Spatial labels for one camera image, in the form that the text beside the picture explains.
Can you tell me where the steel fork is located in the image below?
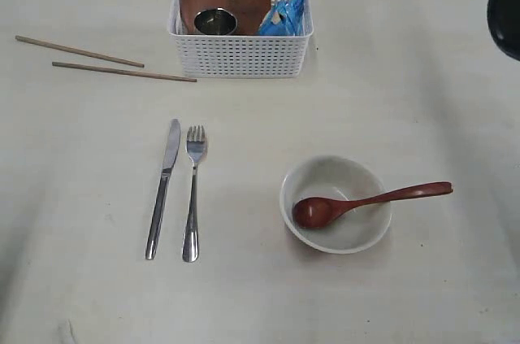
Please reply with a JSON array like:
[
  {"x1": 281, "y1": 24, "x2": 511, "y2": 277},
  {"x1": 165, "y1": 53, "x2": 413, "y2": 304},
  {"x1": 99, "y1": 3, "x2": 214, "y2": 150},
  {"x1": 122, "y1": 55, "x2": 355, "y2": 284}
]
[{"x1": 182, "y1": 125, "x2": 207, "y2": 263}]

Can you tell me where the brown wooden spoon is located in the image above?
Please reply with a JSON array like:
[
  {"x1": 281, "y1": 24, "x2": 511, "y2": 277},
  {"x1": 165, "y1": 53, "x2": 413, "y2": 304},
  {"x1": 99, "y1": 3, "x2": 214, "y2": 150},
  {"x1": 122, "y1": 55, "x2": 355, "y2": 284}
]
[{"x1": 292, "y1": 181, "x2": 453, "y2": 229}]

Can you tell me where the steel table knife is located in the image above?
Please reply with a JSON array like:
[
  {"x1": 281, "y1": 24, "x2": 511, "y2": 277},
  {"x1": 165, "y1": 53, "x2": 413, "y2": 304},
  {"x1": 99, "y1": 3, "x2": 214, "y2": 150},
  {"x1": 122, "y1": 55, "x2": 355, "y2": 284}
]
[{"x1": 145, "y1": 119, "x2": 181, "y2": 260}]

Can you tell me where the grey ceramic bowl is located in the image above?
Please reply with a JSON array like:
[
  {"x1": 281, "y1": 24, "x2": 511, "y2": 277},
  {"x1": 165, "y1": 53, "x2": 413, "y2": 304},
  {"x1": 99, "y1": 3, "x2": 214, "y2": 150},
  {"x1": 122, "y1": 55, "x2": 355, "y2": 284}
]
[{"x1": 279, "y1": 155, "x2": 392, "y2": 255}]

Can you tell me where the white perforated plastic basket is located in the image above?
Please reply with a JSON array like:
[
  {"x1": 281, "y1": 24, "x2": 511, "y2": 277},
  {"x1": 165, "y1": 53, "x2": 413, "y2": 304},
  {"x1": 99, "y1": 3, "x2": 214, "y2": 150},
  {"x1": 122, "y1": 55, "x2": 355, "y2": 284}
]
[{"x1": 167, "y1": 0, "x2": 314, "y2": 78}]

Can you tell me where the steel cup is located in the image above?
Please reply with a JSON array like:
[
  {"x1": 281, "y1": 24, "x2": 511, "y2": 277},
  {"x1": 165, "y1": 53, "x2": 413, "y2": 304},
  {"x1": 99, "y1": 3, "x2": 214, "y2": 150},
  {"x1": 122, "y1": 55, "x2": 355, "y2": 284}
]
[{"x1": 194, "y1": 7, "x2": 238, "y2": 36}]

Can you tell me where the blue snack packet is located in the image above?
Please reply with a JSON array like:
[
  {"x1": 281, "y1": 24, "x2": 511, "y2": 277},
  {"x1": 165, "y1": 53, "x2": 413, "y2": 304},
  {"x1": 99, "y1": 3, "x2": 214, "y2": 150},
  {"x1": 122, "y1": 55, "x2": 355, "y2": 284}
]
[{"x1": 257, "y1": 0, "x2": 305, "y2": 37}]

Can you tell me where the wooden chopstick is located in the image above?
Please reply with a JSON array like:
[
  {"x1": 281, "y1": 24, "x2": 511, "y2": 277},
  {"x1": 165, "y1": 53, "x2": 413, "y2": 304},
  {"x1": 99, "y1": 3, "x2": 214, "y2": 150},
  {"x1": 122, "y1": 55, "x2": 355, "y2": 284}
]
[
  {"x1": 15, "y1": 35, "x2": 145, "y2": 68},
  {"x1": 51, "y1": 61, "x2": 197, "y2": 83}
]

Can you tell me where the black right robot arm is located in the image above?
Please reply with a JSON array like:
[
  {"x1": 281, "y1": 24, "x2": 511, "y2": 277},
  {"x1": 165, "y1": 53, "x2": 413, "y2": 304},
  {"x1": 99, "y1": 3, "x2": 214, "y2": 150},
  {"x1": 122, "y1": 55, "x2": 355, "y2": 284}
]
[{"x1": 487, "y1": 0, "x2": 519, "y2": 61}]

